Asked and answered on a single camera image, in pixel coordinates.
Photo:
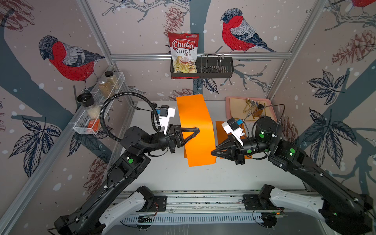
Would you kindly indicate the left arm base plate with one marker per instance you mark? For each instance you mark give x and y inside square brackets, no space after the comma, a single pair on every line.
[156,204]

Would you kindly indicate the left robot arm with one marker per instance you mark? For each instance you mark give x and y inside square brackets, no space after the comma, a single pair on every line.
[92,217]

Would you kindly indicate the black wire wall basket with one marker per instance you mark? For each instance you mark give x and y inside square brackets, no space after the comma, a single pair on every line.
[207,67]

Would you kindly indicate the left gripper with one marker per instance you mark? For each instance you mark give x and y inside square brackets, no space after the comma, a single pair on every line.
[175,138]

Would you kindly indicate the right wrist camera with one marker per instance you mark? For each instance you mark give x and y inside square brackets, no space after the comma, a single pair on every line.
[234,128]

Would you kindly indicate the small red packet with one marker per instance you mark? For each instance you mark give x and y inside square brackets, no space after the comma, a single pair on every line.
[94,125]

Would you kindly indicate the brown spice jar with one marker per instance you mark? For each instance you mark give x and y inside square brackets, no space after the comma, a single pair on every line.
[107,87]

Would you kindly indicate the red cassava chips bag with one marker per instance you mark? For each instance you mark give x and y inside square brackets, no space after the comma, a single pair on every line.
[184,51]

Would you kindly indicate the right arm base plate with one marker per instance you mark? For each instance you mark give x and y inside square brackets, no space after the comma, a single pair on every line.
[256,202]

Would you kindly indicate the tan spice jar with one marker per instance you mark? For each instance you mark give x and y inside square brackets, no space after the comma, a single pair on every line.
[112,79]

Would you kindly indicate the clear acrylic wall shelf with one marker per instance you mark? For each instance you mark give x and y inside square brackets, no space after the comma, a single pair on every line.
[80,127]

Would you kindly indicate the black fork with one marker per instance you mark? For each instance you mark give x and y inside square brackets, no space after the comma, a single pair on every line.
[137,108]

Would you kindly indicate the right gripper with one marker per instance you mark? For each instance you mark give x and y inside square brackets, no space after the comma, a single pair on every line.
[237,152]

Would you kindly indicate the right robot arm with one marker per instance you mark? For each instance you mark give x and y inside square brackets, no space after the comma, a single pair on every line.
[343,210]

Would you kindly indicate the small amber bottle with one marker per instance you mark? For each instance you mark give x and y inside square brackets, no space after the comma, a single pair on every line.
[258,111]

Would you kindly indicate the black lid rice jar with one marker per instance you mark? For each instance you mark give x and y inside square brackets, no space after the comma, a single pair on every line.
[91,106]

